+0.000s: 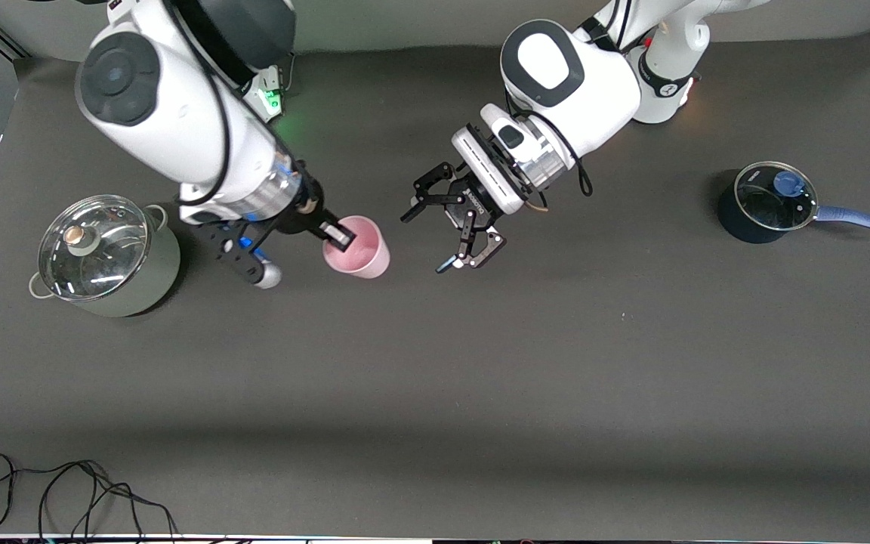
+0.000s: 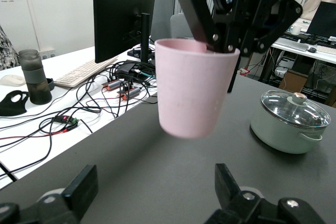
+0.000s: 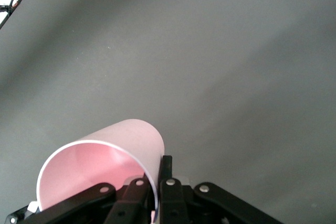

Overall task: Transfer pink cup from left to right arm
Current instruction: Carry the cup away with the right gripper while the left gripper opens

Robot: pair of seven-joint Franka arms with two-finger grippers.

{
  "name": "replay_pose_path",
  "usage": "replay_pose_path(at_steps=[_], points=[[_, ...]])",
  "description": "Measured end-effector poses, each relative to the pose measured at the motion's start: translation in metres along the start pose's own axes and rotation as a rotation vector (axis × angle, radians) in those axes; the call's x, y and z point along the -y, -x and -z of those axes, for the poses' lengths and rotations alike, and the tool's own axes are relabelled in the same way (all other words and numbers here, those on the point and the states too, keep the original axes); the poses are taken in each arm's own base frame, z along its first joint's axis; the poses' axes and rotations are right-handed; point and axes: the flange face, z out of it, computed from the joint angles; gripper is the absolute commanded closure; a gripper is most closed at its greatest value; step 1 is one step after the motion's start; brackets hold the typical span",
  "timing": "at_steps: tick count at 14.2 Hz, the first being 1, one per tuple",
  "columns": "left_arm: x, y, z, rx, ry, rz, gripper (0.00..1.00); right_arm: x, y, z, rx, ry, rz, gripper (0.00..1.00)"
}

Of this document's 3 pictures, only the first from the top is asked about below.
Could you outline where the glass lid with blue knob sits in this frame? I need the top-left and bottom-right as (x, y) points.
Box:
(734, 161), (819, 230)

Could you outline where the glass lid with steel knob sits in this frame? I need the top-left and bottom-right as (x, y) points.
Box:
(38, 194), (150, 302)

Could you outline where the black arm-routed cable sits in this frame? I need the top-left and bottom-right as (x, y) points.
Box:
(505, 89), (594, 199)
(174, 0), (233, 209)

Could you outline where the dark blue saucepan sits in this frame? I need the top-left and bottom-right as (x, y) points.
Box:
(717, 161), (870, 245)

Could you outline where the grey-green stockpot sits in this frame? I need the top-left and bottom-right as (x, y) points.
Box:
(29, 198), (181, 318)

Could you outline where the thin black loose cable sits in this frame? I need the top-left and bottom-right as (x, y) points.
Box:
(0, 453), (179, 541)

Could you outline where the pink plastic cup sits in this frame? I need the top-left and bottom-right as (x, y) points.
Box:
(322, 215), (391, 280)

